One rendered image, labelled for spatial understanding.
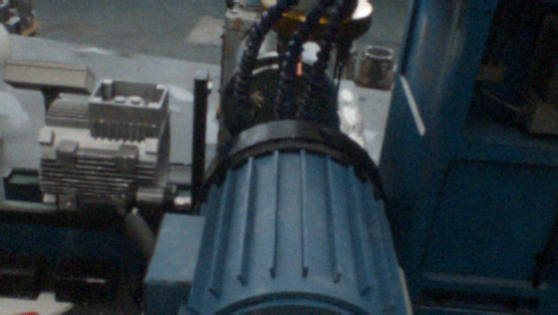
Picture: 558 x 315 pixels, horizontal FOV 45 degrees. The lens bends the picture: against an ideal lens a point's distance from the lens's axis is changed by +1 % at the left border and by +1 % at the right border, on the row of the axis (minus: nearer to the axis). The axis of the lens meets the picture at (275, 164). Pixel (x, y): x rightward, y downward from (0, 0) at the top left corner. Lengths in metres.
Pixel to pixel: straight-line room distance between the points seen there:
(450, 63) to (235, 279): 0.59
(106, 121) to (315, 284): 0.77
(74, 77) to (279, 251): 1.04
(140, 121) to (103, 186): 0.13
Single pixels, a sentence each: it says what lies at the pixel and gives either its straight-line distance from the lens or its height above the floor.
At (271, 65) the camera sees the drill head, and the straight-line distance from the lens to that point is 1.36.
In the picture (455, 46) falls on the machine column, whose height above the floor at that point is 1.34.
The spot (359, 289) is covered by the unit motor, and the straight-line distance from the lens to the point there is 0.46.
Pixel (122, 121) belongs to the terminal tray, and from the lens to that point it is 1.16.
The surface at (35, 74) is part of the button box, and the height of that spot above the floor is 1.06.
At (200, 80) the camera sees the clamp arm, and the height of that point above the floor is 1.25.
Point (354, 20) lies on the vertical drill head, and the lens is 1.04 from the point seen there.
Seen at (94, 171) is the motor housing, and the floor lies 1.03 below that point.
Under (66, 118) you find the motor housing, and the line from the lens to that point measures 1.21.
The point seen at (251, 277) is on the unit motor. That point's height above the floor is 1.35.
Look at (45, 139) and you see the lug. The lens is 1.19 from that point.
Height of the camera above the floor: 1.64
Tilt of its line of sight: 30 degrees down
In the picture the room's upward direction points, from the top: 6 degrees clockwise
